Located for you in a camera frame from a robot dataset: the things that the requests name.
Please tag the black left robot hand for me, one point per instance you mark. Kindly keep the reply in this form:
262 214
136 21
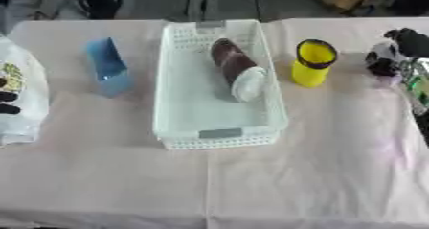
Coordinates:
8 109

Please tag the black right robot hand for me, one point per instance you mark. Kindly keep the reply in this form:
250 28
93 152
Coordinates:
410 42

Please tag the white printed plastic bag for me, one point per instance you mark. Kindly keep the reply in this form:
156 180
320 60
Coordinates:
28 124

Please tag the yellow cup with black rim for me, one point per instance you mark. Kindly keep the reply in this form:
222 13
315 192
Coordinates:
310 74

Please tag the black bag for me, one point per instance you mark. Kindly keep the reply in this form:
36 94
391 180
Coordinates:
100 1

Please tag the brown jar with white lid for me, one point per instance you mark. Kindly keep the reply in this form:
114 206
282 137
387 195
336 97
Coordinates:
233 63

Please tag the white plastic perforated basket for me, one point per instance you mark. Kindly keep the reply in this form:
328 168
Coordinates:
195 118

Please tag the grey metal stand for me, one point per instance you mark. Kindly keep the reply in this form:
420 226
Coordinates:
202 1

